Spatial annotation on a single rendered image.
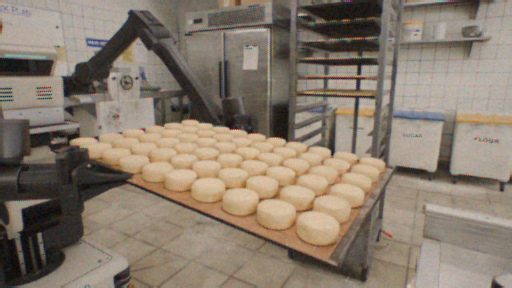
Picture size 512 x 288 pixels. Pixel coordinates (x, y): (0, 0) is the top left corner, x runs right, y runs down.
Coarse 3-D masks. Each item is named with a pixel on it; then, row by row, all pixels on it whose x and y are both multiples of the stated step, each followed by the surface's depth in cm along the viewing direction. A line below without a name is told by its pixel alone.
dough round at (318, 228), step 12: (300, 216) 37; (312, 216) 37; (324, 216) 37; (300, 228) 35; (312, 228) 34; (324, 228) 34; (336, 228) 35; (312, 240) 34; (324, 240) 34; (336, 240) 35
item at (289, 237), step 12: (384, 168) 64; (132, 180) 48; (144, 180) 49; (168, 192) 45; (180, 192) 45; (192, 204) 42; (204, 204) 42; (216, 204) 42; (216, 216) 39; (228, 216) 39; (240, 216) 40; (252, 216) 40; (252, 228) 37; (264, 228) 37; (288, 228) 38; (348, 228) 39; (276, 240) 35; (288, 240) 35; (300, 240) 35; (312, 252) 33; (324, 252) 33
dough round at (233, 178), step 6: (228, 168) 51; (234, 168) 52; (222, 174) 48; (228, 174) 49; (234, 174) 49; (240, 174) 49; (246, 174) 49; (222, 180) 48; (228, 180) 47; (234, 180) 47; (240, 180) 48; (246, 180) 49; (228, 186) 48; (234, 186) 48; (240, 186) 48
